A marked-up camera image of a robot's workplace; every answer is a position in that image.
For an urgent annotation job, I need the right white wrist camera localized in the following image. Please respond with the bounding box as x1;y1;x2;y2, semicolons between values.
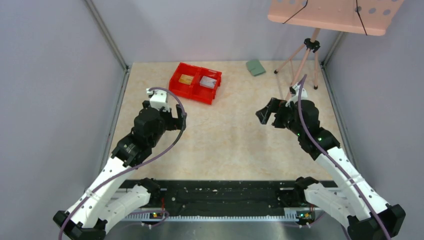
285;82;309;107

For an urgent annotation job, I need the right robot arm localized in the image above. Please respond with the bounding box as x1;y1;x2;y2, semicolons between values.
255;97;406;240

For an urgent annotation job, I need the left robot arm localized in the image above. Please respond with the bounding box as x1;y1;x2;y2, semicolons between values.
53;100;188;240

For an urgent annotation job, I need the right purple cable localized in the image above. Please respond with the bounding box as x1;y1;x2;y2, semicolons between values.
297;74;392;240

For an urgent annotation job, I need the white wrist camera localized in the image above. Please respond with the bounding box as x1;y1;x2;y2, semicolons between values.
146;88;171;113
285;82;309;107

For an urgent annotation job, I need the silver card in bin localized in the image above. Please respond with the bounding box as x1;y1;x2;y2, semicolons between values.
199;76;217;89

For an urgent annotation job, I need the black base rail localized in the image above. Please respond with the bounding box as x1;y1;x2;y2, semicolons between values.
115;179;339;220

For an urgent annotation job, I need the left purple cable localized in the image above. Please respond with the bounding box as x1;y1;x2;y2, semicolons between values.
58;86;188;240

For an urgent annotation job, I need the pink tripod stand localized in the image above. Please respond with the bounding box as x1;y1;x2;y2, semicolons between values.
274;28;321;90

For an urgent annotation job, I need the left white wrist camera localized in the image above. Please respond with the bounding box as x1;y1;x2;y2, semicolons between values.
146;88;171;113

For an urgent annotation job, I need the green card holder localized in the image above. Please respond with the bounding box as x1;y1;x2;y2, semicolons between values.
245;59;266;77

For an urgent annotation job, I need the pink perforated tray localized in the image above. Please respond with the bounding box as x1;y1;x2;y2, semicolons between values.
267;0;404;36

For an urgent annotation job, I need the purple cable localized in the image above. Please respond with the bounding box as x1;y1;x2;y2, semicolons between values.
58;86;188;240
297;74;392;240

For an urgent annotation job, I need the red two-compartment bin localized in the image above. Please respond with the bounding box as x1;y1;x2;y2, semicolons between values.
168;62;222;105

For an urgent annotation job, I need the gold card in bin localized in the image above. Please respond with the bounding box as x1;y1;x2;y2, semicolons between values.
178;74;194;85

